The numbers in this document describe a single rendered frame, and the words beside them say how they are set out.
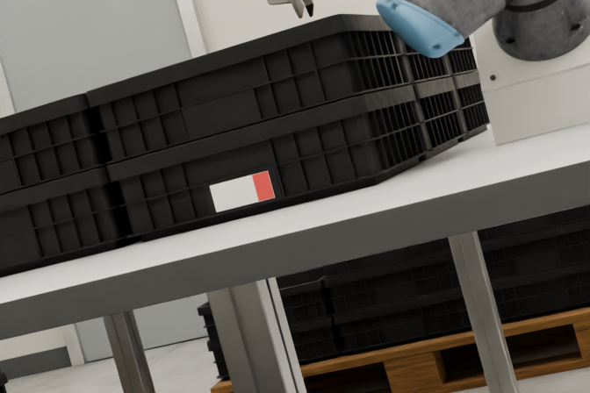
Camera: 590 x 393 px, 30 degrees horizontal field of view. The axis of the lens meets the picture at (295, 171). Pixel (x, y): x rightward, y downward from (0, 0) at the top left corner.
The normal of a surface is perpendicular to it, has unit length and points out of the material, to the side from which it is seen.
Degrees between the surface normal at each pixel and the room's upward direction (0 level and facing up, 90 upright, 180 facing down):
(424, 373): 90
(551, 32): 119
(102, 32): 90
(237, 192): 90
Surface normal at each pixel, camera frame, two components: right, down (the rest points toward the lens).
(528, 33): -0.43, 0.60
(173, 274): -0.28, 0.11
